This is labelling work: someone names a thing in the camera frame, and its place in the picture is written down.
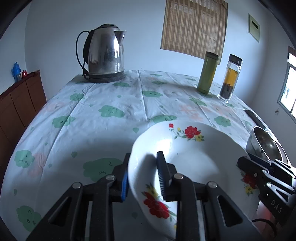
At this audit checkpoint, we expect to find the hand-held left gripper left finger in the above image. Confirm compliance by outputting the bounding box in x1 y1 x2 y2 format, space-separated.
25 152 131 241

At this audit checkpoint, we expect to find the white plate with red flowers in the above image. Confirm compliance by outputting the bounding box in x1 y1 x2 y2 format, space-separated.
128 122 266 240

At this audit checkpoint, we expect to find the stainless steel bowl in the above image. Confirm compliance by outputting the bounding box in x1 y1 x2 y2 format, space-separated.
246 126 281 161

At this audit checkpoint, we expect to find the glass tea bottle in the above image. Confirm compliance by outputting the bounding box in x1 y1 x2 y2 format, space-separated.
217 54 243 103

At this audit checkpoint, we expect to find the white enamel bowl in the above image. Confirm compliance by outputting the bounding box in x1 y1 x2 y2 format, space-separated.
274 141 290 166

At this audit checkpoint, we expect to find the brown wooden sideboard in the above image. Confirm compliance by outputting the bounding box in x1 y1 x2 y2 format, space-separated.
0 70 47 167

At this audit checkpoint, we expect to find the green thermos bottle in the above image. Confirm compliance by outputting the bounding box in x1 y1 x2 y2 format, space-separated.
197 51 219 95

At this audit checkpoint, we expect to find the stainless steel electric kettle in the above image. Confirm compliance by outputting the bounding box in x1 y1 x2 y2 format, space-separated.
76 23 127 84

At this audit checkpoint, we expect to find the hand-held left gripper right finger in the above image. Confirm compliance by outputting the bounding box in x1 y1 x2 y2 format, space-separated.
157 151 264 241

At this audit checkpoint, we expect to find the window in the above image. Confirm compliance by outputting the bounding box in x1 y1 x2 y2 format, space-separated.
276 52 296 121

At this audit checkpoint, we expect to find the large bamboo blind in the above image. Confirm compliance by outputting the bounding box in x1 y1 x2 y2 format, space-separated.
160 0 228 58

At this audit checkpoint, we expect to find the black smartphone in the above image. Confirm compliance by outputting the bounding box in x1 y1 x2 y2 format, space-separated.
245 109 266 130

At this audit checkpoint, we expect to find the white wall panel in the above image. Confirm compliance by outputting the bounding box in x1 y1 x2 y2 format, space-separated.
248 13 261 43

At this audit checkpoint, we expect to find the person's right hand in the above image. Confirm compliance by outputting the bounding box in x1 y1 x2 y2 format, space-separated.
254 200 281 241

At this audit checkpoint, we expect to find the cloud print tablecloth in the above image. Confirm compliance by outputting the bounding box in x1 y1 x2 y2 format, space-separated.
0 70 278 241

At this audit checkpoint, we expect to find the blue flask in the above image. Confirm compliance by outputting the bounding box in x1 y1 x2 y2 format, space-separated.
11 62 22 83

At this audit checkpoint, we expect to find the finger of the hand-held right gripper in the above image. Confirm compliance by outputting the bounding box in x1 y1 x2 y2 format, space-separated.
248 153 296 186
237 156 296 197

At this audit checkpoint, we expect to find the black cable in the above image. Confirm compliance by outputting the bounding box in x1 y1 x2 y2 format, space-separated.
252 218 278 234

